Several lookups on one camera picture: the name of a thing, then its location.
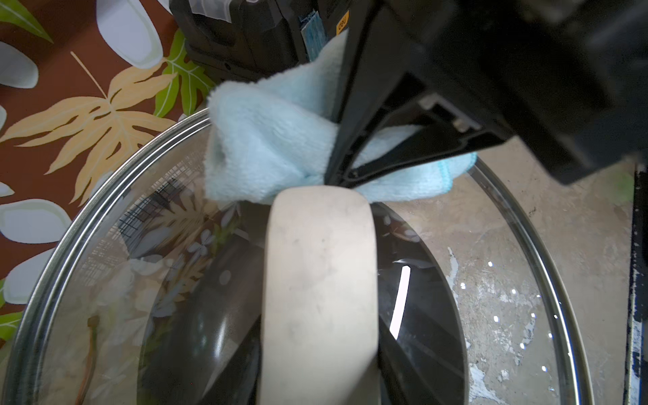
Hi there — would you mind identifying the dark frying pan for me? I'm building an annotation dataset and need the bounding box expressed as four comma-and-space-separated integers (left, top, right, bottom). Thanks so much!
136, 202, 467, 404

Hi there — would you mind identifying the black tool case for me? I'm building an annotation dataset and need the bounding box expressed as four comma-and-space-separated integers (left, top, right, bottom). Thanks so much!
169, 0, 351, 82

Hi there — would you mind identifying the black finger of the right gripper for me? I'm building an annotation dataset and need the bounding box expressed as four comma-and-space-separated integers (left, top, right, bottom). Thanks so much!
324, 1, 420, 187

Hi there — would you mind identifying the glass pot lid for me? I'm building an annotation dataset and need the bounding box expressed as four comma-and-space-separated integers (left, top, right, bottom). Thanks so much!
2, 112, 593, 404

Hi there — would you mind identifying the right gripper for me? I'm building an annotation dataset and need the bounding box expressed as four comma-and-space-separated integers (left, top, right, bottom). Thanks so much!
341, 1, 647, 188

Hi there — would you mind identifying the light blue cloth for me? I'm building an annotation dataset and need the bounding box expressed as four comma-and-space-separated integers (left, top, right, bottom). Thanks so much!
204, 30, 477, 205

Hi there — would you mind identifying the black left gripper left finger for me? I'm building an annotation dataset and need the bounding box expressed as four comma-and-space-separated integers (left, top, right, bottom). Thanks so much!
198, 318, 262, 405

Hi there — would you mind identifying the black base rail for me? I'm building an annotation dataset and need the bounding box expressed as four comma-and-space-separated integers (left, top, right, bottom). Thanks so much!
624, 164, 647, 404

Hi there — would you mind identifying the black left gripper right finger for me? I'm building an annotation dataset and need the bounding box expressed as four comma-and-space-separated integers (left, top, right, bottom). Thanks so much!
378, 328, 440, 405

